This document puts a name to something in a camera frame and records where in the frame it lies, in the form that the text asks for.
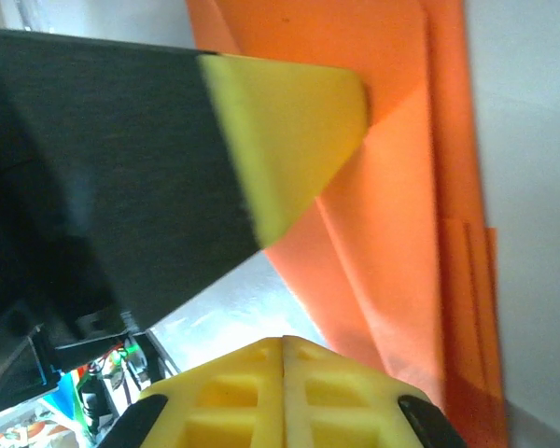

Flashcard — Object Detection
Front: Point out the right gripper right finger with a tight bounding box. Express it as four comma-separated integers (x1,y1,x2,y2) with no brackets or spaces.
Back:
282,334,469,448

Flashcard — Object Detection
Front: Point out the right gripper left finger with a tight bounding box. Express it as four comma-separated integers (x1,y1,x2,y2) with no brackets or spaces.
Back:
97,337,287,448

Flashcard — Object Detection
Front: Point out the orange paper sheet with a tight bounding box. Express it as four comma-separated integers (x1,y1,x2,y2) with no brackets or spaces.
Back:
185,0,511,448

